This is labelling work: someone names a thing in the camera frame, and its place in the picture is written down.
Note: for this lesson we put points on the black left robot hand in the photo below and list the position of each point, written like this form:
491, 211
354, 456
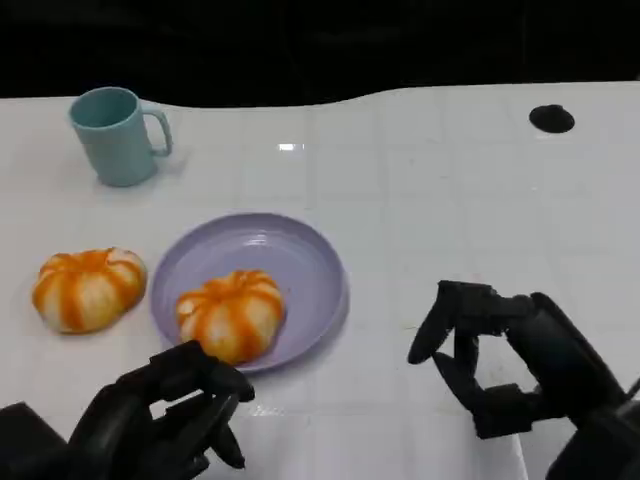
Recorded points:
135, 420

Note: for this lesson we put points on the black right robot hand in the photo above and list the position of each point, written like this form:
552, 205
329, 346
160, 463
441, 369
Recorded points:
565, 360

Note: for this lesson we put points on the orange white toy bread roll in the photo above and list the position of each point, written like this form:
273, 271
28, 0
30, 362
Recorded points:
87, 292
230, 315

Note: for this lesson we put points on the lilac plate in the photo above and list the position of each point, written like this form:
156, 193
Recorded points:
305, 270

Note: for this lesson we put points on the black round table grommet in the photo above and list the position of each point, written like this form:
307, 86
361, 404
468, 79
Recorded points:
551, 119

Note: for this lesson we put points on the pale green mug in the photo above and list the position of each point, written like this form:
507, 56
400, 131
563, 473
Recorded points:
117, 145

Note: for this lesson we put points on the black backdrop cloth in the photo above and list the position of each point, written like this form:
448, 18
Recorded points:
320, 40

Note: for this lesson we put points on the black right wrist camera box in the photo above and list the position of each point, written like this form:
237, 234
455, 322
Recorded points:
600, 445

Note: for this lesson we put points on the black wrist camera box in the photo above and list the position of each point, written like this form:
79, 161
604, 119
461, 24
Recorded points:
600, 445
30, 445

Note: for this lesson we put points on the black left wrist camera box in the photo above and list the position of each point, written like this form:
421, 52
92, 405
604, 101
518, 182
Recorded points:
30, 445

